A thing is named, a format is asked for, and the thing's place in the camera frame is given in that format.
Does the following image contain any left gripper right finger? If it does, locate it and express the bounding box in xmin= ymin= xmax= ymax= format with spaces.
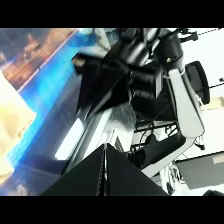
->
xmin=105 ymin=143 xmax=170 ymax=197

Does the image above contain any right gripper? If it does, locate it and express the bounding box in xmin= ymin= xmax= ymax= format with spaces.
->
xmin=72 ymin=49 xmax=134 ymax=118

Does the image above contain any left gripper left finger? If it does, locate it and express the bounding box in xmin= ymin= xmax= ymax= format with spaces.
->
xmin=41 ymin=143 xmax=107 ymax=197

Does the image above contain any cream shirt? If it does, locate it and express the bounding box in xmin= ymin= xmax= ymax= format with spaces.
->
xmin=0 ymin=69 xmax=38 ymax=186

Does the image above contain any silver frame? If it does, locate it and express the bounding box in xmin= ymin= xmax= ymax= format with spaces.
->
xmin=63 ymin=106 xmax=138 ymax=176

